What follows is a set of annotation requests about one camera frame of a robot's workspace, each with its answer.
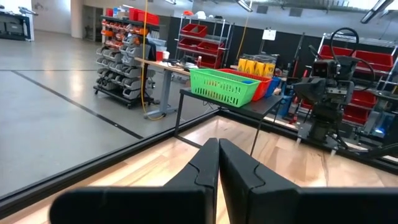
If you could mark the green plastic basket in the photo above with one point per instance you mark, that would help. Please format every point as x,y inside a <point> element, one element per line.
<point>217,90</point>

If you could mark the grey desk foot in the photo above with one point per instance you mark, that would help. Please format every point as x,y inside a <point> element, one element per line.
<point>166,93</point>

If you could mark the ceiling light strip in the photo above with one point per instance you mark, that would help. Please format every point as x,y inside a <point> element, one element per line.
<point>376,11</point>
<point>245,5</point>

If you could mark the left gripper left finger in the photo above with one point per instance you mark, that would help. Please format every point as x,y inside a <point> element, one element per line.
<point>205,168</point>

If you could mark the red plastic basket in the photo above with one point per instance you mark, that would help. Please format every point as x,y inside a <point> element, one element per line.
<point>262,90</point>

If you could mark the black computer blue light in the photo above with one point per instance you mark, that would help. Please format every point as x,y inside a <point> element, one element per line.
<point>379,130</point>

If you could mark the white paper sign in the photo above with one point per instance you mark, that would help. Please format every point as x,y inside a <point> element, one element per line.
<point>269,34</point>

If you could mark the blue upright device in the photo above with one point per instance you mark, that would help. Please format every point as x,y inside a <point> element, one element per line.
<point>286,102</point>

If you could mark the black aluminium frame rail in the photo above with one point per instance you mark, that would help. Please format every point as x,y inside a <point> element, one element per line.
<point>93,168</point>

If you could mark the rack of grey bins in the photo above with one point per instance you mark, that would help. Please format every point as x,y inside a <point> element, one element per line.
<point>124,62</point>

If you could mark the blue plastic basket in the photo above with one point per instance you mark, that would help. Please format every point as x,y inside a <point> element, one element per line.
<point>275,85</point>

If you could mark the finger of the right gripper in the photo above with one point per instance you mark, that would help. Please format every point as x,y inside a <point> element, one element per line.
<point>309,90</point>

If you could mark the small printed cardboard pack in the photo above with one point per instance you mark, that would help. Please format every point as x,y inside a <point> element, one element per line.
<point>242,65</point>
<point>251,66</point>

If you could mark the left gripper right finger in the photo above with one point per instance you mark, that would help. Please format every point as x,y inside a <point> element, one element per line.
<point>245,180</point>

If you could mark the black metal strut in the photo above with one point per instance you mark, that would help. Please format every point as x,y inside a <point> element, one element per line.
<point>379,151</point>

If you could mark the wooden desk top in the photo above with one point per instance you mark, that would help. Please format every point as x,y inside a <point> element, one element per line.
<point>161,66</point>

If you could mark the shelving with red bins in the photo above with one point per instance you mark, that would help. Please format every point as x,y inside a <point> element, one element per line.
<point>373,60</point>

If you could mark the large crayon box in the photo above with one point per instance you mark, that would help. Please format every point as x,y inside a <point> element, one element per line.
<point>260,68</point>

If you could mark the black mesh metal shelf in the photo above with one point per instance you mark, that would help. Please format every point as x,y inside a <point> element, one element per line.
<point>261,107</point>

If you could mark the dark workbench cabinet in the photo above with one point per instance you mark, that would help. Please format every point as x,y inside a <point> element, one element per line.
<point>15,26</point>

